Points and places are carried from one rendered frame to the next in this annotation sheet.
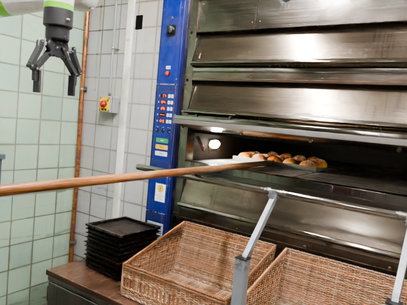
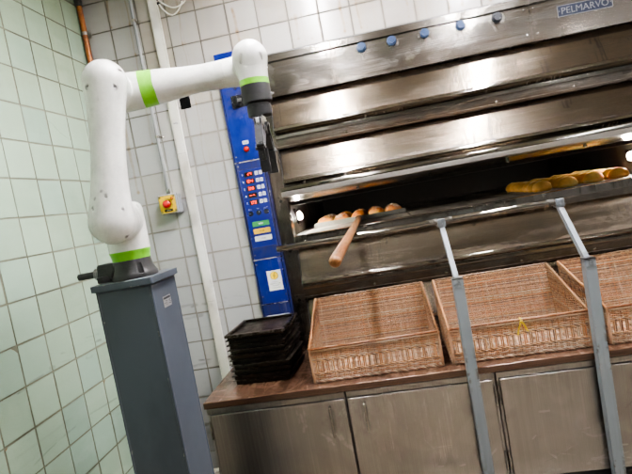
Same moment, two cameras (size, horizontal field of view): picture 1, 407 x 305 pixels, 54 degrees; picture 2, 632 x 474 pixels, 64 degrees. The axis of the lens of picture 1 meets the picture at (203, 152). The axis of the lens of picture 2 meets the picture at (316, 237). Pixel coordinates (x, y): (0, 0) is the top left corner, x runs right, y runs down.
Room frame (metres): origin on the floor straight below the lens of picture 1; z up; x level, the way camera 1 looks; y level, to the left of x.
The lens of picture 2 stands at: (-0.17, 1.10, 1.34)
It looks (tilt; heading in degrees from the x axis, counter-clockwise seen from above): 4 degrees down; 335
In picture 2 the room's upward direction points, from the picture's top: 10 degrees counter-clockwise
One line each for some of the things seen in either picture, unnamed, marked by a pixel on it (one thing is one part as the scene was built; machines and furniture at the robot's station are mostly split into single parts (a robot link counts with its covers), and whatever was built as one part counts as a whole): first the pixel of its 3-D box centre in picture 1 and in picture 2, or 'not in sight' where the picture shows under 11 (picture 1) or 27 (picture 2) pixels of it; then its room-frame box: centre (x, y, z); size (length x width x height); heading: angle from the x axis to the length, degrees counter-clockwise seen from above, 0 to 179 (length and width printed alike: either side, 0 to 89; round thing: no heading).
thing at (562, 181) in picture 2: not in sight; (560, 180); (1.78, -1.38, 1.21); 0.61 x 0.48 x 0.06; 147
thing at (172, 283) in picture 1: (200, 268); (371, 328); (1.81, -0.03, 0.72); 0.56 x 0.49 x 0.28; 58
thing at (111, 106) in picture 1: (108, 104); (170, 203); (2.51, 0.62, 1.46); 0.10 x 0.07 x 0.10; 57
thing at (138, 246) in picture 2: not in sight; (124, 230); (1.57, 0.95, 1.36); 0.16 x 0.13 x 0.19; 163
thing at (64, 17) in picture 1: (57, 19); (255, 95); (1.32, 0.52, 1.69); 0.12 x 0.09 x 0.06; 59
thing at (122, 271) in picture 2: not in sight; (118, 270); (1.61, 0.99, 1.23); 0.26 x 0.15 x 0.06; 57
